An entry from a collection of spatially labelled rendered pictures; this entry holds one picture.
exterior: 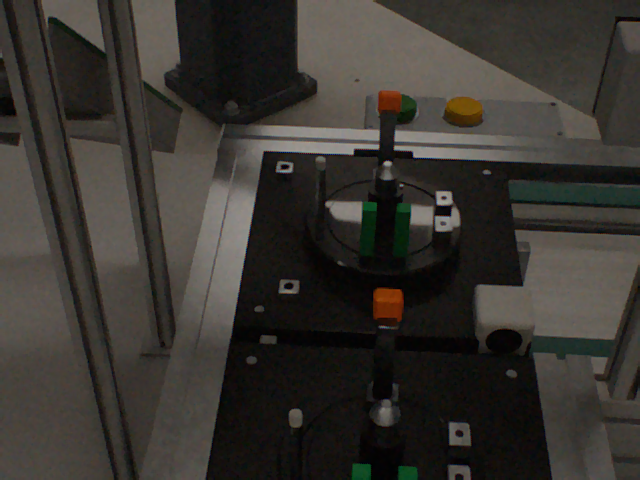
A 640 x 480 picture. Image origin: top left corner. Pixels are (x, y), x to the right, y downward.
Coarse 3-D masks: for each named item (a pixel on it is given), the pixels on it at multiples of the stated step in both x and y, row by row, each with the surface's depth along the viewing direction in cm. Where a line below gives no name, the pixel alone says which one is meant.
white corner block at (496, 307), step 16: (480, 288) 76; (496, 288) 76; (512, 288) 76; (480, 304) 75; (496, 304) 75; (512, 304) 75; (528, 304) 75; (480, 320) 73; (496, 320) 73; (512, 320) 73; (528, 320) 73; (480, 336) 74; (496, 336) 74; (512, 336) 74; (528, 336) 74; (480, 352) 75; (496, 352) 75; (512, 352) 75
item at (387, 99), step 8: (384, 96) 82; (392, 96) 82; (400, 96) 82; (384, 104) 82; (392, 104) 82; (384, 112) 81; (392, 112) 82; (384, 120) 83; (392, 120) 81; (384, 128) 83; (392, 128) 83; (384, 136) 84; (392, 136) 84; (384, 144) 84; (392, 144) 84; (384, 152) 84; (392, 152) 84; (384, 160) 84; (392, 160) 84; (376, 168) 86
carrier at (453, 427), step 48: (240, 384) 71; (288, 384) 71; (336, 384) 71; (432, 384) 71; (480, 384) 71; (528, 384) 71; (240, 432) 67; (288, 432) 65; (336, 432) 65; (384, 432) 60; (432, 432) 65; (480, 432) 68; (528, 432) 68
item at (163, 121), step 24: (48, 24) 62; (72, 48) 65; (96, 48) 69; (0, 72) 63; (72, 72) 66; (96, 72) 70; (0, 96) 72; (72, 96) 67; (96, 96) 70; (168, 120) 87; (168, 144) 88
